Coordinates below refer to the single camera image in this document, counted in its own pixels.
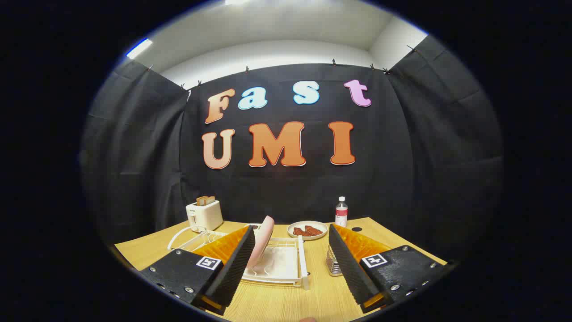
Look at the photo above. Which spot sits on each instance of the clear bottle with red label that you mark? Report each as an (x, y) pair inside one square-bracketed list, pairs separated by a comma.
[(341, 214)]

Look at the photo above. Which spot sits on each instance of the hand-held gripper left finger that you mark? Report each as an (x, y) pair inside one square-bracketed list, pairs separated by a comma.
[(237, 268)]

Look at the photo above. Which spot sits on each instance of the black backdrop cloth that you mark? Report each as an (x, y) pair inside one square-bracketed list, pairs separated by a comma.
[(290, 192)]

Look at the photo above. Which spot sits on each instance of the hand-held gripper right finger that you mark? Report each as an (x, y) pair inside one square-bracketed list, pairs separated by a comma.
[(346, 264)]

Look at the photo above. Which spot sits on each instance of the white plate with meat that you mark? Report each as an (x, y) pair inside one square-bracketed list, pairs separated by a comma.
[(324, 229)]

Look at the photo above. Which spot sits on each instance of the toast slice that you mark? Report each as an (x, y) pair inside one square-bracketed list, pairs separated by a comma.
[(211, 199), (201, 201)]

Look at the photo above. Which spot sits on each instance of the ceiling light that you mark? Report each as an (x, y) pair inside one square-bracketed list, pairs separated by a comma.
[(139, 48)]

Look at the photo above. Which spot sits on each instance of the white toaster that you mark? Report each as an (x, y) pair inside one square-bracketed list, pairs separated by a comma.
[(205, 217)]

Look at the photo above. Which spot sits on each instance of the red meat piece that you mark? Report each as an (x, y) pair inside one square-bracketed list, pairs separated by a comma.
[(300, 232), (314, 230)]

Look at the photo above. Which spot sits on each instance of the white divided condiment dish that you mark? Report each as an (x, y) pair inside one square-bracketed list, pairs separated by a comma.
[(254, 226)]

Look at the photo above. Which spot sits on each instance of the pink plate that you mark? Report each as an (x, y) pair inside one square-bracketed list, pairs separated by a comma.
[(263, 237)]

